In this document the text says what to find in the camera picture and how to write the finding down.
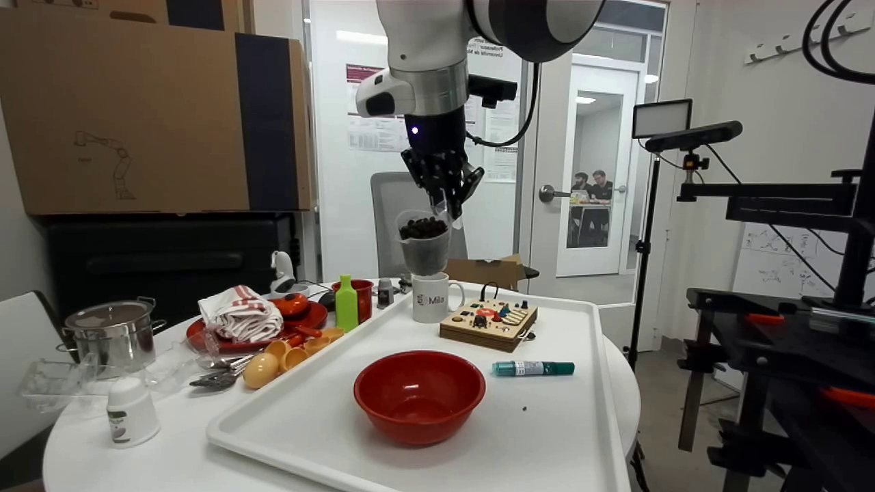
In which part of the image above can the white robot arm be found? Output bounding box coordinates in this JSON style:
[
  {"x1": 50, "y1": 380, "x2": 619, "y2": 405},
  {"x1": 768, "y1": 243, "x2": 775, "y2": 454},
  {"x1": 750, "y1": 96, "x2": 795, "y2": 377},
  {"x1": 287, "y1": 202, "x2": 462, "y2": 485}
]
[{"x1": 356, "y1": 0, "x2": 607, "y2": 217}]

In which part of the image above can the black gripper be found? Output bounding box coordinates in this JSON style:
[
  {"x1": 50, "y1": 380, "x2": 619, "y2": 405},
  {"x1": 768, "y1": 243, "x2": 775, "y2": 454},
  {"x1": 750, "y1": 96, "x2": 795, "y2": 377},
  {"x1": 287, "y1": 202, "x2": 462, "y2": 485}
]
[{"x1": 403, "y1": 108, "x2": 485, "y2": 217}]

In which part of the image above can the black cabinet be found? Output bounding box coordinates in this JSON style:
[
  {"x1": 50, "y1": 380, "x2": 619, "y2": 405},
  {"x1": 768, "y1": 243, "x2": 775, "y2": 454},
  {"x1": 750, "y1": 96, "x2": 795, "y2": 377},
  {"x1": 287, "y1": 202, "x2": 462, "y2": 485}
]
[{"x1": 41, "y1": 213, "x2": 296, "y2": 323}]

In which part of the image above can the small white bottle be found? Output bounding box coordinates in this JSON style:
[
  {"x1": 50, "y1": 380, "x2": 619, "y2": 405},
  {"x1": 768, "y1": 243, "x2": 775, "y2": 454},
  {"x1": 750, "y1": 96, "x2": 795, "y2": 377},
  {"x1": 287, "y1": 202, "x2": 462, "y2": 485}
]
[{"x1": 106, "y1": 377, "x2": 161, "y2": 446}]

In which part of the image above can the green bottle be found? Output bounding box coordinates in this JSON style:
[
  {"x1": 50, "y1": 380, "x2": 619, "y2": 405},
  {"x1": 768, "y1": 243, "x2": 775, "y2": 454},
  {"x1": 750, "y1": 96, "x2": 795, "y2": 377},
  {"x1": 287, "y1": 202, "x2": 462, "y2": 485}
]
[{"x1": 336, "y1": 276, "x2": 358, "y2": 331}]

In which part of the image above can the red white cloth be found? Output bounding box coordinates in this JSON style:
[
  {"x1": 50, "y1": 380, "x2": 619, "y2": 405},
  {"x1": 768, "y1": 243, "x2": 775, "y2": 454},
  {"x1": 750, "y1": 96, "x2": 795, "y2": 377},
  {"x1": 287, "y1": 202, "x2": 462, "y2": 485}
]
[{"x1": 198, "y1": 283, "x2": 283, "y2": 340}]

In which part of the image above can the white mug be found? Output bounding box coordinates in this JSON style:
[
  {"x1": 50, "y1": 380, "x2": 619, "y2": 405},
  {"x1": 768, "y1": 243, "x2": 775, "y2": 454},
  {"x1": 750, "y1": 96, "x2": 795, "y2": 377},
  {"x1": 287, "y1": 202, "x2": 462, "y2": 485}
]
[{"x1": 414, "y1": 273, "x2": 466, "y2": 323}]

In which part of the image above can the steel pot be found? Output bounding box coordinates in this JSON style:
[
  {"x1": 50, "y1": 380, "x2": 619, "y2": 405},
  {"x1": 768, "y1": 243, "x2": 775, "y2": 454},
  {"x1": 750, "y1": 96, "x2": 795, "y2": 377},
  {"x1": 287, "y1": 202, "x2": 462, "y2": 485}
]
[{"x1": 64, "y1": 294, "x2": 165, "y2": 380}]

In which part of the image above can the large cardboard sheet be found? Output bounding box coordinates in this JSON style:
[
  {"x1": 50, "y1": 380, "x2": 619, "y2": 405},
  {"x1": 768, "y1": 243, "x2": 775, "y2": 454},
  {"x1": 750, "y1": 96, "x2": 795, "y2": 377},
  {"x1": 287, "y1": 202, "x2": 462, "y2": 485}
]
[{"x1": 0, "y1": 4, "x2": 315, "y2": 216}]

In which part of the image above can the red plate with food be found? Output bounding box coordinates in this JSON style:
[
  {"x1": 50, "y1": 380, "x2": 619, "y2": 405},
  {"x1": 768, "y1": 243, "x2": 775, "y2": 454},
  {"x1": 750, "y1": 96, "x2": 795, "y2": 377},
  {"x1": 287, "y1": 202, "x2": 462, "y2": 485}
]
[{"x1": 186, "y1": 282, "x2": 339, "y2": 353}]

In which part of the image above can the grey jug with contents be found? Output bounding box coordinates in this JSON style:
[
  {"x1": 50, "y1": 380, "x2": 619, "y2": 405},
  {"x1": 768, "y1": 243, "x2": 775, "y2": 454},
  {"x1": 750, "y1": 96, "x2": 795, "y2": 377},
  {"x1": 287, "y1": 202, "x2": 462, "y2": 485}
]
[{"x1": 399, "y1": 216, "x2": 452, "y2": 276}]

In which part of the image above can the metal cutlery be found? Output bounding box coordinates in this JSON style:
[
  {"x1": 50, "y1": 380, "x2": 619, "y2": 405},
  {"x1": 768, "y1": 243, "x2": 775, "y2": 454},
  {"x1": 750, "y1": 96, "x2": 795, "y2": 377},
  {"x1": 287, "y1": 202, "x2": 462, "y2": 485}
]
[{"x1": 195, "y1": 354, "x2": 247, "y2": 391}]

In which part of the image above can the wooden busy board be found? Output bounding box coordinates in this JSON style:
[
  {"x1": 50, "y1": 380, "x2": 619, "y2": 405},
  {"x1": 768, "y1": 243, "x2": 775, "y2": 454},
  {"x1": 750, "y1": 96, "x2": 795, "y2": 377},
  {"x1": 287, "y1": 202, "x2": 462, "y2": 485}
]
[{"x1": 440, "y1": 297, "x2": 540, "y2": 353}]

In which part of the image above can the green marker pen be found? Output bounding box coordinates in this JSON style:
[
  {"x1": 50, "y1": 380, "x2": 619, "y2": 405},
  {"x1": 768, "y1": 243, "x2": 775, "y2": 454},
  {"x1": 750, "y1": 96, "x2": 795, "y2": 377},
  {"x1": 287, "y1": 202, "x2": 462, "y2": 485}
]
[{"x1": 492, "y1": 359, "x2": 577, "y2": 377}]

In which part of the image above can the red bowl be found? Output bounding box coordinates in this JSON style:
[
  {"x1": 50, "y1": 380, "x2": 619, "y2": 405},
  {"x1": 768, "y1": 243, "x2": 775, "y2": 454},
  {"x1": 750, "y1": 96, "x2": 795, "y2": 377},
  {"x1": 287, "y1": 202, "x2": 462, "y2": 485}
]
[{"x1": 352, "y1": 350, "x2": 488, "y2": 447}]

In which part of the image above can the black camera on stand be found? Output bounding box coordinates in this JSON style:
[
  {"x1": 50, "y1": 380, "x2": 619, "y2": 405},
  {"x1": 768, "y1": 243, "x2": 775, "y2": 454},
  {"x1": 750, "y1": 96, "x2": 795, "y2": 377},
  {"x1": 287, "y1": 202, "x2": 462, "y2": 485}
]
[{"x1": 646, "y1": 120, "x2": 745, "y2": 153}]

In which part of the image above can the white plastic tray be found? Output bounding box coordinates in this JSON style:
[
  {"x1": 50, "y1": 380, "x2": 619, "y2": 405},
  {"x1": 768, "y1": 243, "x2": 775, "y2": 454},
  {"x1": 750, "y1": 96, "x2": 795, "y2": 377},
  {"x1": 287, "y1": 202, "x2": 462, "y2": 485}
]
[{"x1": 209, "y1": 297, "x2": 637, "y2": 492}]

